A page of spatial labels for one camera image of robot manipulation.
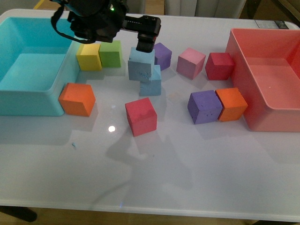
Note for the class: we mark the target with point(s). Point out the light blue foam cube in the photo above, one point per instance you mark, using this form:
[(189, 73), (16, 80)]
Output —
[(140, 65), (153, 87)]

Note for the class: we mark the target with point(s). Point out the pink plastic bin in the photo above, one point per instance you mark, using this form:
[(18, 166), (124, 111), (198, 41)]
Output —
[(267, 73)]

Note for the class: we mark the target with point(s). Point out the cyan plastic bin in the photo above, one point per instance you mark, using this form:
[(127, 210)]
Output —
[(35, 65)]

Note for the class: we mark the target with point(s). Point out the purple foam cube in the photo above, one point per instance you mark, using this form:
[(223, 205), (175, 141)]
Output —
[(204, 106), (163, 56)]

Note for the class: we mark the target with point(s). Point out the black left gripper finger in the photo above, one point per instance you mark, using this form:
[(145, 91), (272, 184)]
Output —
[(145, 43)]

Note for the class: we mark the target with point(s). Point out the yellow foam cube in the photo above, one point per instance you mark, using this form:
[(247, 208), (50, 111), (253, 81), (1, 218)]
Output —
[(88, 57)]

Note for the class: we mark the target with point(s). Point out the orange foam cube right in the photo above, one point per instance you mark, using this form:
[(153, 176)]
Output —
[(233, 104)]

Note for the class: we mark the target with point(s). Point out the dark red foam cube far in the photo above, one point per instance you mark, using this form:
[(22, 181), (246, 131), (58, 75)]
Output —
[(219, 66)]

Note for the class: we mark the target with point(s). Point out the green foam cube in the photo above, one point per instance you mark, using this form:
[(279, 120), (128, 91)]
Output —
[(111, 54)]

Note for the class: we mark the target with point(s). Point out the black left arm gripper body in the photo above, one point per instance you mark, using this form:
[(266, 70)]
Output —
[(146, 24)]

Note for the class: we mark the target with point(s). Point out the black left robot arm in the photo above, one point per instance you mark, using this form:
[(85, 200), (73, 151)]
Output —
[(101, 20)]

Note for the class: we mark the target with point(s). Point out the purple foam cube far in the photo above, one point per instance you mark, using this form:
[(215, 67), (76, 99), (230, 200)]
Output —
[(163, 56)]

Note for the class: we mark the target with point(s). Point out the red foam cube near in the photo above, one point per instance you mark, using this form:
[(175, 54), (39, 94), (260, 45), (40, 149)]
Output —
[(141, 116)]

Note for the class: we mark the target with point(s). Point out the pink foam cube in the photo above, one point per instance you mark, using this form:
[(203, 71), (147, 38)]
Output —
[(190, 63)]

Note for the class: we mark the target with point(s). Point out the purple foam cube near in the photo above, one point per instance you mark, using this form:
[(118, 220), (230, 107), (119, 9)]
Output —
[(204, 106)]

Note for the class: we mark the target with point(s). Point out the orange foam cube near bin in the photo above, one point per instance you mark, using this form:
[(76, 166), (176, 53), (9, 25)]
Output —
[(77, 99)]

